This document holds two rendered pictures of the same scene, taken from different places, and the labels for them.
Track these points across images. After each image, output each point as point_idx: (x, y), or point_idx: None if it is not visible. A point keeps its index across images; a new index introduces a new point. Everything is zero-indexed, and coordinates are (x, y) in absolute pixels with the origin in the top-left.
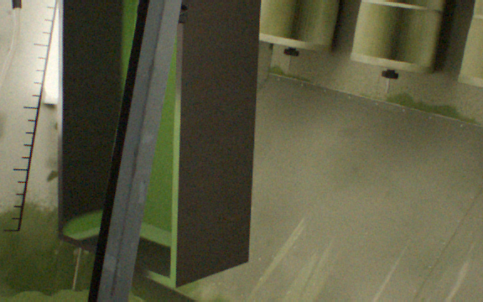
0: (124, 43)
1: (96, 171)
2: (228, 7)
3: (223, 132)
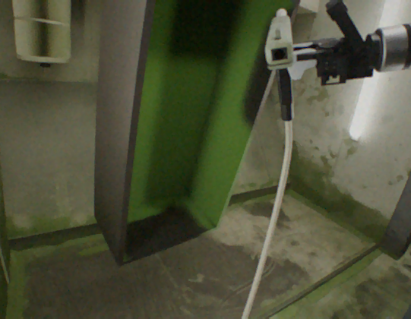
0: (100, 99)
1: (105, 206)
2: (242, 64)
3: (219, 139)
